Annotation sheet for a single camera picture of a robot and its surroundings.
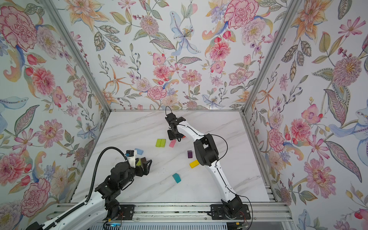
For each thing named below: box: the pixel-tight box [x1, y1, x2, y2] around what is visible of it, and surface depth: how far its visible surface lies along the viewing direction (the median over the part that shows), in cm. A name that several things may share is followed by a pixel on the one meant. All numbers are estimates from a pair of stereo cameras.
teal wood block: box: [172, 172, 182, 184], surface depth 87 cm
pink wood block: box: [169, 139, 177, 149], surface depth 103 cm
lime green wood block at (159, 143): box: [155, 138, 164, 148], surface depth 103 cm
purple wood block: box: [187, 150, 193, 159], surface depth 97 cm
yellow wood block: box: [189, 160, 200, 169], surface depth 92 cm
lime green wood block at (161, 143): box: [158, 138, 167, 148], surface depth 103 cm
